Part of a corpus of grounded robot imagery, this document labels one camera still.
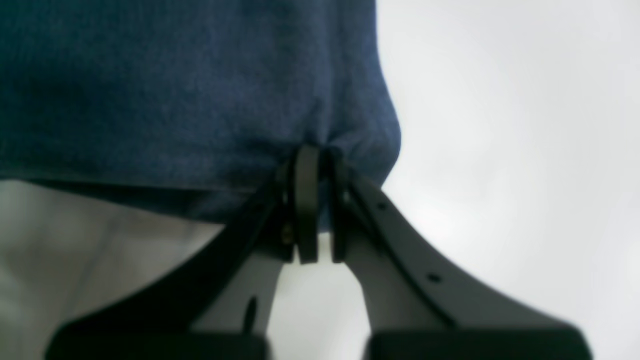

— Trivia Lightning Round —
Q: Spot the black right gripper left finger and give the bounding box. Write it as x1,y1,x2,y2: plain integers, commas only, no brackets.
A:
45,146,320,360

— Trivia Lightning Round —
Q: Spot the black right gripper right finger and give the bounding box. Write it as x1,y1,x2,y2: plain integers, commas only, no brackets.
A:
327,150,593,360

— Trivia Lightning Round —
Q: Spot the dark blue T-shirt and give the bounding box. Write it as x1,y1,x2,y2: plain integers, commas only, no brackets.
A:
0,0,402,224

